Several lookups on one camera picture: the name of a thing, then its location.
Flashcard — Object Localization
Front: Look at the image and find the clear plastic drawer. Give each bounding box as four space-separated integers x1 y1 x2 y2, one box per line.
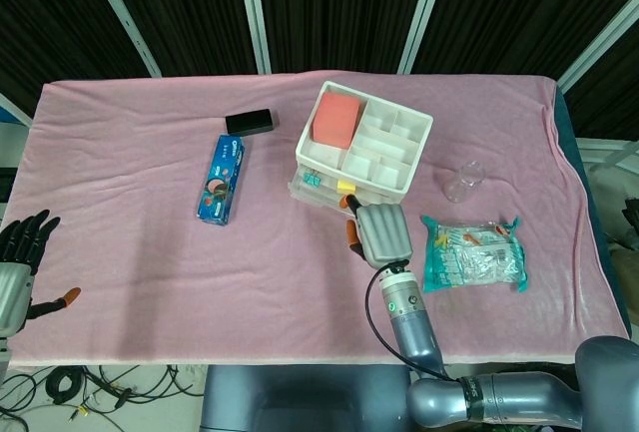
288 165 395 214

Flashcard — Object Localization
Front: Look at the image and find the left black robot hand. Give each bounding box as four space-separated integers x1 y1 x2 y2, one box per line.
0 209 82 338

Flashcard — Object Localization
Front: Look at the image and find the white drawer cabinet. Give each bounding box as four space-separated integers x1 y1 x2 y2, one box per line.
294 80 433 215

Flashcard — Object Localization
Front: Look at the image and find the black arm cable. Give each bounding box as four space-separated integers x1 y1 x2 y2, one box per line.
364 260 466 384

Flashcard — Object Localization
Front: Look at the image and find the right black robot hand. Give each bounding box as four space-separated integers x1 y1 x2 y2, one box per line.
339 193 415 273

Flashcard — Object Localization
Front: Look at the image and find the black coiled floor cable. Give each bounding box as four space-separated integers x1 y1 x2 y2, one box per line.
46 366 87 407

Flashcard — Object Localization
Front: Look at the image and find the dark blue table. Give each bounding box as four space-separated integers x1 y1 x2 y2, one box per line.
551 86 631 333

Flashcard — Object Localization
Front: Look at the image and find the pink table cloth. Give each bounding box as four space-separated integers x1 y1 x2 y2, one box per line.
5 70 631 368

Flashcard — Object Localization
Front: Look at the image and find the black rectangular box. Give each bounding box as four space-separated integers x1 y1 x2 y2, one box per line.
224 108 276 136

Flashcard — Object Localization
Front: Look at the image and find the white partition frame post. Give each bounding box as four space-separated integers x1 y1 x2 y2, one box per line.
234 0 273 76
81 0 163 79
557 0 639 92
396 0 453 75

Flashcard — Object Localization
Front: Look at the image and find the pink sponge block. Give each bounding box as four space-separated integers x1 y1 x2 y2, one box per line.
313 92 363 150

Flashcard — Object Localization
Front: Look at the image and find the teal snack bag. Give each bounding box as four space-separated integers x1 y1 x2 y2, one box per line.
420 216 528 295

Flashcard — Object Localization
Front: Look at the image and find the clear plastic cup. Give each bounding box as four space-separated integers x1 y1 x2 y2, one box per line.
441 160 487 204

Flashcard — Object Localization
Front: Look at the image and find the blue Oreo cookie box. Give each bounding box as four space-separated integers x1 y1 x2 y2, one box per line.
196 134 248 226

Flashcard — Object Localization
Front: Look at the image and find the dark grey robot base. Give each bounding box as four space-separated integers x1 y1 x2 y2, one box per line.
199 364 414 432

